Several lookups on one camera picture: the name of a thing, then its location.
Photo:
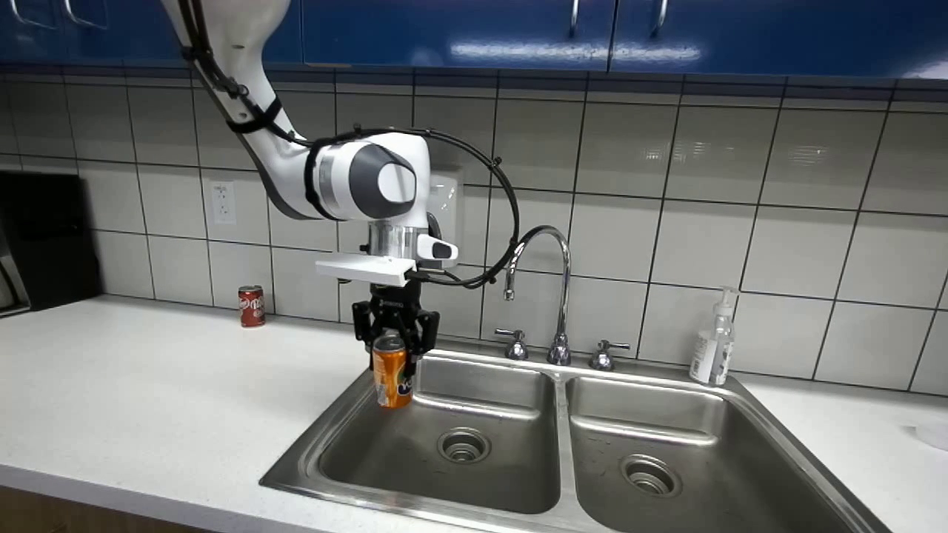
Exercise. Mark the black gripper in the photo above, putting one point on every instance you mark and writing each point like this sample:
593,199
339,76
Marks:
396,310

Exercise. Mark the orange soda can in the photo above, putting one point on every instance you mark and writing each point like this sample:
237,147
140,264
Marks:
391,375

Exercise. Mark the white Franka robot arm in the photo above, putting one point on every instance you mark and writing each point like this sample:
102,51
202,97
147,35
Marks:
297,168

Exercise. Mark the red soda can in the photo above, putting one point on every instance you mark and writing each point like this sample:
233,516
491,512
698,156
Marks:
254,310

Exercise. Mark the stainless steel double sink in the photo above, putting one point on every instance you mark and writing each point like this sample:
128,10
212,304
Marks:
551,433

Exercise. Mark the chrome gooseneck faucet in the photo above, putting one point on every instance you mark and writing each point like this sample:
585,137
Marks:
565,298

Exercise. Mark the clear pump soap bottle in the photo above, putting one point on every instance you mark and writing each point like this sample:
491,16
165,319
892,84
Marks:
711,344

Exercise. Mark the black countertop appliance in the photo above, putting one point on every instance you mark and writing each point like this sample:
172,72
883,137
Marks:
45,241

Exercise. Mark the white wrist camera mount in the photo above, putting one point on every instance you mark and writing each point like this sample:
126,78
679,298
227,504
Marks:
366,267

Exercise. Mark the white wall power outlet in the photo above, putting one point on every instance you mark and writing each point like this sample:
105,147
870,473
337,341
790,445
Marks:
222,210

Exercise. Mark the blue glossy wall cabinet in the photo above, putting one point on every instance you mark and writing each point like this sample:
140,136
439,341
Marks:
446,32

